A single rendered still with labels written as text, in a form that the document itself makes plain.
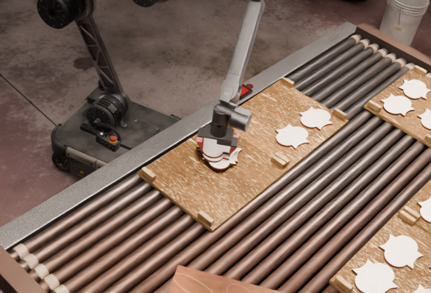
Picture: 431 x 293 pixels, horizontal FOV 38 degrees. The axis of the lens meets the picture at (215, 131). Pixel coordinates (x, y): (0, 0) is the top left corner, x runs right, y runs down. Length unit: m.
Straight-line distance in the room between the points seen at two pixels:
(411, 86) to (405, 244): 0.91
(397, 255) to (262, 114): 0.77
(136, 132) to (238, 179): 1.24
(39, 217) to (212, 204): 0.56
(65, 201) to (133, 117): 1.37
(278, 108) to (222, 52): 1.95
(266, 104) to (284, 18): 2.47
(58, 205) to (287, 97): 1.04
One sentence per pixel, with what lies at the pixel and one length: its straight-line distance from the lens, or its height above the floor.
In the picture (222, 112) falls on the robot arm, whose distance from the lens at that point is 2.07.
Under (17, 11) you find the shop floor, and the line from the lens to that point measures 4.80.
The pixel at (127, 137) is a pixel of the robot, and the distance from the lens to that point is 3.32.
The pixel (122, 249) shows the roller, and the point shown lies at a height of 0.92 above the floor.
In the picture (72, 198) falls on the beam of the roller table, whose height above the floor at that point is 0.92.
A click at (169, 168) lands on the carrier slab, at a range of 2.21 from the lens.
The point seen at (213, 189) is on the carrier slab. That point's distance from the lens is 2.16.
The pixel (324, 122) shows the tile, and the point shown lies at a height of 0.95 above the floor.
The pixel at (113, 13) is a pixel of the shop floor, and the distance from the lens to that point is 4.78.
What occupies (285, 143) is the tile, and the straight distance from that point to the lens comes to 2.37.
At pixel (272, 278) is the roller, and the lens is 1.99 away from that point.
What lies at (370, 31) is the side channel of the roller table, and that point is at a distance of 3.15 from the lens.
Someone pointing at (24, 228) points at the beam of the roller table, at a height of 0.92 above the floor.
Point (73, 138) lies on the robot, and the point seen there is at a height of 0.24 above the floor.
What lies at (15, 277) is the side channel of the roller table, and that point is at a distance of 1.93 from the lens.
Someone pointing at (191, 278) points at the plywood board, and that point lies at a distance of 1.80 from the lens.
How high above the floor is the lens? 2.51
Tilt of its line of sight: 41 degrees down
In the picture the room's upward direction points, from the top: 9 degrees clockwise
